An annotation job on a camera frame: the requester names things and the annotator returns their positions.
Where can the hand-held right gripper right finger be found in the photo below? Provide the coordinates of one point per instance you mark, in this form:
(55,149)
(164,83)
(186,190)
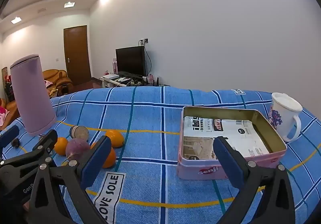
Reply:
(228,161)

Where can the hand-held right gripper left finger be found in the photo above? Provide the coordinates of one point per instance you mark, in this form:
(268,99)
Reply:
(95,161)

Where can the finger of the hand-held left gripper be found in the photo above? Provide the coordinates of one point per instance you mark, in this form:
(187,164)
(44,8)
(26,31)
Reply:
(10,134)
(47,141)

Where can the dark brown round fruit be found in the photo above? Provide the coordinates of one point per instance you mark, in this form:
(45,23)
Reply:
(15,142)

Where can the orange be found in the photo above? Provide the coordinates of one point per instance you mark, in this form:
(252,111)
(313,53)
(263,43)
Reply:
(111,157)
(114,138)
(61,145)

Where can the round purple fruit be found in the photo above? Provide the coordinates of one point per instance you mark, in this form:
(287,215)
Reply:
(76,147)

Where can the halved purple fruit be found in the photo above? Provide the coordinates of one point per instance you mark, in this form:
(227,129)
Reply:
(80,132)

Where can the pink tin box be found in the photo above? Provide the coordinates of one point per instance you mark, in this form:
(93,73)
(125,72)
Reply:
(190,166)

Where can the brown sofa with pink cushion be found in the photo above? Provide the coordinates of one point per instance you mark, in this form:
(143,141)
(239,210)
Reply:
(8,113)

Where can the purple thermos bottle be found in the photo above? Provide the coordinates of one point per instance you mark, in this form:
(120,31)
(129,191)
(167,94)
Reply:
(31,96)

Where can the framed flower picture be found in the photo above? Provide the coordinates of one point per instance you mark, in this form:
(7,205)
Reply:
(6,83)

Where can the brown leather armchair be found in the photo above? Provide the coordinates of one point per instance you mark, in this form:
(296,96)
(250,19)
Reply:
(56,78)

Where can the white mug with blue print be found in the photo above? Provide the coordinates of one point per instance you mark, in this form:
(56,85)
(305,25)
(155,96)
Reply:
(280,113)

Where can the blue checked blanket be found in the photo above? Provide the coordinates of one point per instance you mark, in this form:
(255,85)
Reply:
(155,118)

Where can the cluttered television stand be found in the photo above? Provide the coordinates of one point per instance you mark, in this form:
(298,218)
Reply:
(125,81)

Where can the brown wooden door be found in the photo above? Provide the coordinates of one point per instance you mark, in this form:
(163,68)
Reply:
(76,54)

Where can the black television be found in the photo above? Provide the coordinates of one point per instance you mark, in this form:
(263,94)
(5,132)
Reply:
(130,61)

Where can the square ceiling light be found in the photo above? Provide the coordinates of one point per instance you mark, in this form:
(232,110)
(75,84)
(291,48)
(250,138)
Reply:
(69,4)
(15,20)

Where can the wall socket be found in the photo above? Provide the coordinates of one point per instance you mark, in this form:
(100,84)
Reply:
(144,41)

